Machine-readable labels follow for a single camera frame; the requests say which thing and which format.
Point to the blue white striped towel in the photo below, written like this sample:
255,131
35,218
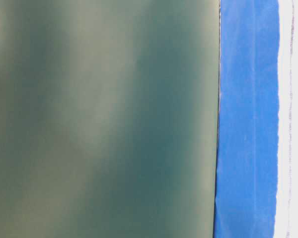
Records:
286,218

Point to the blurry green grey panel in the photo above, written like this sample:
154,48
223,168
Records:
108,118

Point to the blue tablecloth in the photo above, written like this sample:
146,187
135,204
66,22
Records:
246,174

